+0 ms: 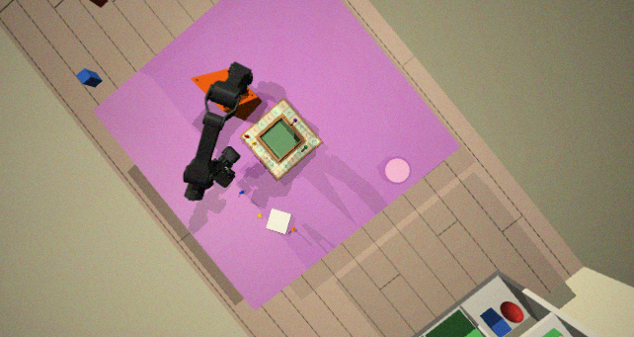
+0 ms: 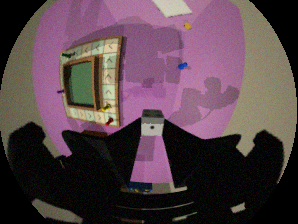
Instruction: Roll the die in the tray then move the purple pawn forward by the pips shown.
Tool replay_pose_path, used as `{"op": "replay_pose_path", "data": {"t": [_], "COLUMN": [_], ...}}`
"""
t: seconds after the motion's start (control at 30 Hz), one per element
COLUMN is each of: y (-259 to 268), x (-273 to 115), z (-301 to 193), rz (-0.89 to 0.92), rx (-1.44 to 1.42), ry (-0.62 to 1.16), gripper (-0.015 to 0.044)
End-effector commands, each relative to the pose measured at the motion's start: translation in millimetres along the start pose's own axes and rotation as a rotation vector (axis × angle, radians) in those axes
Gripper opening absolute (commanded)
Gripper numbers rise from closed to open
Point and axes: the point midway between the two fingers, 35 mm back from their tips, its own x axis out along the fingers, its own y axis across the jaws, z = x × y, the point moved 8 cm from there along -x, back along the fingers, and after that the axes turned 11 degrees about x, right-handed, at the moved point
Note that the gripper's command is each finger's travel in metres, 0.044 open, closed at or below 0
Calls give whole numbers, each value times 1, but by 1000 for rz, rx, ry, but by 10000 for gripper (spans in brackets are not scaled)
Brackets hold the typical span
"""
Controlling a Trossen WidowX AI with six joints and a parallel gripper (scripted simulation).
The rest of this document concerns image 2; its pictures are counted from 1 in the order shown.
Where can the red pawn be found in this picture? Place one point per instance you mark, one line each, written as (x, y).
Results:
(110, 120)

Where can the grey die with black pips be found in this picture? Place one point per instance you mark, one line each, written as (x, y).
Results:
(152, 122)

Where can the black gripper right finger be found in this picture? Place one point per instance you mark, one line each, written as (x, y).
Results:
(186, 152)

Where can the yellow game pawn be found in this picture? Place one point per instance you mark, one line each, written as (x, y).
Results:
(107, 106)

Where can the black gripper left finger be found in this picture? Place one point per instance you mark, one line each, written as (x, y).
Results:
(117, 150)

